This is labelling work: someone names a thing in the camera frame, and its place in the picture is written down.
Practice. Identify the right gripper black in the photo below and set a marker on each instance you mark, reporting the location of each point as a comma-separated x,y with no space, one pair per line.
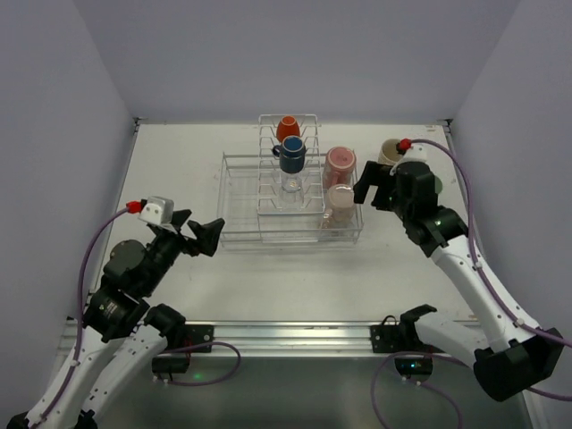
386,189

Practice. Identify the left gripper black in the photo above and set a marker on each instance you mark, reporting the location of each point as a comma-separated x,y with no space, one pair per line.
181,235

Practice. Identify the cream coral pattern mug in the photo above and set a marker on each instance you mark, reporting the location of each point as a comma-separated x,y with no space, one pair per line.
389,154

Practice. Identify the pale pink glossy mug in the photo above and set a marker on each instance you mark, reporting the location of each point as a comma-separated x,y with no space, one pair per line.
339,208

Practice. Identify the green plastic cup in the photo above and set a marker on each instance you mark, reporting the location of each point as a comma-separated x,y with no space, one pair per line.
438,185

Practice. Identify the clear glass tumbler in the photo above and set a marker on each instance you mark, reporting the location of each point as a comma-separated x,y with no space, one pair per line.
291,191

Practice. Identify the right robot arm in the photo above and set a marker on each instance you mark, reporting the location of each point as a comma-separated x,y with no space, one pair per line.
513,353

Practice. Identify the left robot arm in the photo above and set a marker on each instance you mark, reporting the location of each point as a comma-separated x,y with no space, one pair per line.
117,331

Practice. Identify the dark blue mug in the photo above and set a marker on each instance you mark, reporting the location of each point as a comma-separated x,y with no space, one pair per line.
291,154

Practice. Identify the orange cup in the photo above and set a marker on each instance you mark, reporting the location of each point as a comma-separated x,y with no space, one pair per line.
287,127

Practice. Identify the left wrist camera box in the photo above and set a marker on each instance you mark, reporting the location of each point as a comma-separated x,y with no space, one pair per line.
157,211

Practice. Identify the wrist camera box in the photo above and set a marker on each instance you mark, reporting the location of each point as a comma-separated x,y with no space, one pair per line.
157,211
415,153

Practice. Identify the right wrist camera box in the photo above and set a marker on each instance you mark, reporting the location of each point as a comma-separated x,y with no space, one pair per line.
415,153

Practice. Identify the white wire plate rack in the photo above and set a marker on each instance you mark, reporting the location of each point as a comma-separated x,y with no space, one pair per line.
269,181

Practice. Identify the white wire dish rack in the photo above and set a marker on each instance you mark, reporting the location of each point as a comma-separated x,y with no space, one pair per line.
245,228

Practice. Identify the aluminium mounting rail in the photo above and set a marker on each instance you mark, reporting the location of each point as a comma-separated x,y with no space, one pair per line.
263,339

